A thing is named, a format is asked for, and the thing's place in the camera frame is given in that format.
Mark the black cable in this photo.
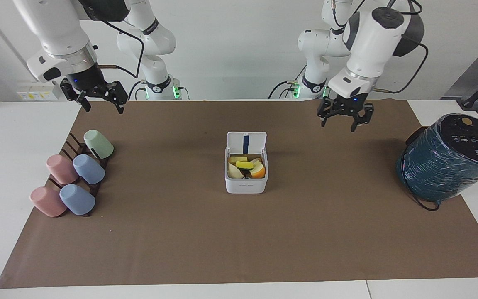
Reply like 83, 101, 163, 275
268, 81, 298, 99
401, 166, 441, 212
97, 20, 145, 79
127, 80, 146, 100
373, 37, 429, 94

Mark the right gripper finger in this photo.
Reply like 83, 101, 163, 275
96, 81, 128, 115
60, 79, 91, 112

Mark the white lidded trash can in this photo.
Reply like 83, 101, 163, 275
224, 132, 269, 194

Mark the white wall socket strip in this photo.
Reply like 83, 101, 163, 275
17, 81, 63, 102

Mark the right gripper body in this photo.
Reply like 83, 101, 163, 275
66, 63, 107, 98

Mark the teal plastic-wrapped cylindrical appliance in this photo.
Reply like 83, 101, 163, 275
396, 113, 478, 203

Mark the dark brown cup rack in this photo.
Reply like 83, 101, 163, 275
47, 132, 109, 217

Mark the orange slice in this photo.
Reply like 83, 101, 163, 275
250, 160, 266, 179

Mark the blue cup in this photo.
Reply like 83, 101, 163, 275
59, 184, 96, 216
73, 154, 106, 185

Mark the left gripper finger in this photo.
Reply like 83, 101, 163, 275
317, 99, 343, 128
350, 104, 375, 132

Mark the pink cup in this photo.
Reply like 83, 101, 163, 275
30, 186, 67, 217
46, 154, 79, 185

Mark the green cup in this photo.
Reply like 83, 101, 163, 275
83, 130, 115, 159

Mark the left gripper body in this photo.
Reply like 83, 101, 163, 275
334, 93, 369, 112

